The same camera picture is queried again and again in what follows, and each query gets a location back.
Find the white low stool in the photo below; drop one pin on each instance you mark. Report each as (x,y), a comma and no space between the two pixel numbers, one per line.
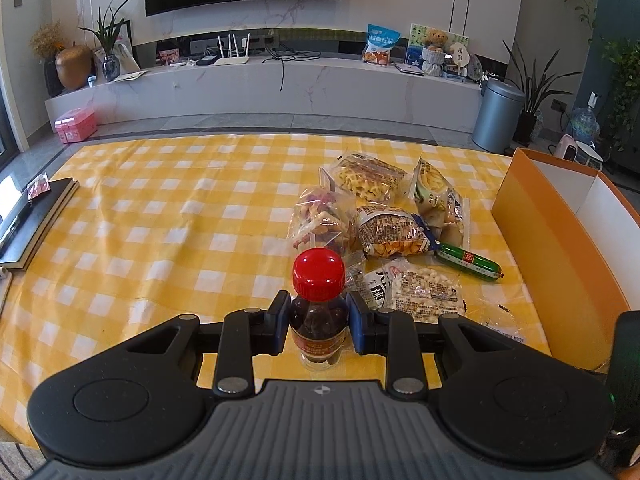
(592,155)

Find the leafy green climbing plant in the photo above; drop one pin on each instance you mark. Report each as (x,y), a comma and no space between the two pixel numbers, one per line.
(625,90)

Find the pink photo card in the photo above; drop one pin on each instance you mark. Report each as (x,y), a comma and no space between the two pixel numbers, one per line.
(168,56)

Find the brown round vase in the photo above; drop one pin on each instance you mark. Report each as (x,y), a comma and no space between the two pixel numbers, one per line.
(74,67)

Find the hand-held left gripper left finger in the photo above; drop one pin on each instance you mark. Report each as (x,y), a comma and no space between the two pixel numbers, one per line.
(280,322)

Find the clear bag of waffle biscuits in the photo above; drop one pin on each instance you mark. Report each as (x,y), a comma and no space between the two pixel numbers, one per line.
(362,177)

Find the round white sign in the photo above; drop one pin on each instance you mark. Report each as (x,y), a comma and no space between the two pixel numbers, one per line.
(462,55)

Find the blue snack bag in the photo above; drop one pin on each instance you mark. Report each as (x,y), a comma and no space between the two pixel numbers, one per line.
(381,42)

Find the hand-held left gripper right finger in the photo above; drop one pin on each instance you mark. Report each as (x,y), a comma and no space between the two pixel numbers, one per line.
(357,325)

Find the white paper bag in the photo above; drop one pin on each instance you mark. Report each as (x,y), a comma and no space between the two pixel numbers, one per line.
(127,57)

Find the brown teddy bear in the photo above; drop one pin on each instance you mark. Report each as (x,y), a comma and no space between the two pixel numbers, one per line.
(434,45)

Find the flat beige envelope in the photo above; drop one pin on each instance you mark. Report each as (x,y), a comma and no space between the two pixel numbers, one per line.
(129,76)

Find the green white snack bag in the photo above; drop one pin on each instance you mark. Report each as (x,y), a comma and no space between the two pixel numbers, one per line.
(435,190)

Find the small black white packet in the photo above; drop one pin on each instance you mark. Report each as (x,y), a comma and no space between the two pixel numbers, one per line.
(375,287)

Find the green illustrated card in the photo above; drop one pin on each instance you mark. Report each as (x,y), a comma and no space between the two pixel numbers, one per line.
(416,42)

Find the small black device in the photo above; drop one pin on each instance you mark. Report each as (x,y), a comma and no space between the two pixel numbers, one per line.
(206,61)

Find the pink storage box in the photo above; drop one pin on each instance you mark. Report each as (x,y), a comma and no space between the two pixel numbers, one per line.
(75,126)

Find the green long-leaf plant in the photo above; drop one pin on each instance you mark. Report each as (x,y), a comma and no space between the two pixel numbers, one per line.
(109,27)

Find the clear packet of white nuts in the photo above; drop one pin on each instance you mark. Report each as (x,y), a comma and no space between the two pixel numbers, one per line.
(425,290)

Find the black vase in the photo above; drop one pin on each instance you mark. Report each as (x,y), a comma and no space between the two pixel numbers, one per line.
(52,80)

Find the white router with antennas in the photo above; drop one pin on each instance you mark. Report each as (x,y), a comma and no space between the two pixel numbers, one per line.
(232,60)

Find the orange cardboard box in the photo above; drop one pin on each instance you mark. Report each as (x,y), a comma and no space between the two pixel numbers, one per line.
(550,240)

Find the potted long-leaf plant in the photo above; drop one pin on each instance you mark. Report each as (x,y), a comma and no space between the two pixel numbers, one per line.
(530,90)

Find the blue glass vase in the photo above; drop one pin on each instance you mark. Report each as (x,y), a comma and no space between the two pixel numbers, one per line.
(111,69)

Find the black notebook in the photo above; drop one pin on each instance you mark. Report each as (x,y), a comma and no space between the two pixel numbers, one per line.
(30,210)

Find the flat grey tablet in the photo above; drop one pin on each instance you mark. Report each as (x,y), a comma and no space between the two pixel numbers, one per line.
(410,69)

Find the grey blue trash can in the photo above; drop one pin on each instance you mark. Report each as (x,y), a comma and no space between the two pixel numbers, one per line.
(495,117)

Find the clear bag of dried fruit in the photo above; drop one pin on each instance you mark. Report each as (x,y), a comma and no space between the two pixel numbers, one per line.
(320,220)

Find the white marble television console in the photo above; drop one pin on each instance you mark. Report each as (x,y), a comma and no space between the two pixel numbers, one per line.
(250,90)

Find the green wrapped sausage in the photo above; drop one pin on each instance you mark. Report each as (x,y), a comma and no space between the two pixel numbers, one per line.
(465,260)

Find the dark hardcover book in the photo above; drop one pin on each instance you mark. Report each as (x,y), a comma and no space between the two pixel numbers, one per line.
(47,232)

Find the small red packet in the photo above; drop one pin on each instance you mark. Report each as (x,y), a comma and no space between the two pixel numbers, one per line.
(38,186)

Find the blue water jug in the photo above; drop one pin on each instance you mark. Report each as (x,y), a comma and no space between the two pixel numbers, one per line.
(585,122)

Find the yellow white checked tablecloth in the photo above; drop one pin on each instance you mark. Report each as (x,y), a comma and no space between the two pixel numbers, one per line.
(150,240)

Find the dark drink bottle red cap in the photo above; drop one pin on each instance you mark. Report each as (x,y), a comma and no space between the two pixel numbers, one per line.
(318,270)

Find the flat clear plastic wrapper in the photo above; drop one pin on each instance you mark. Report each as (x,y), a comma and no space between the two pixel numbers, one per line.
(500,327)

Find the dried yellow flowers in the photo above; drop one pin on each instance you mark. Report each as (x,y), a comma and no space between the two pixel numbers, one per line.
(46,42)

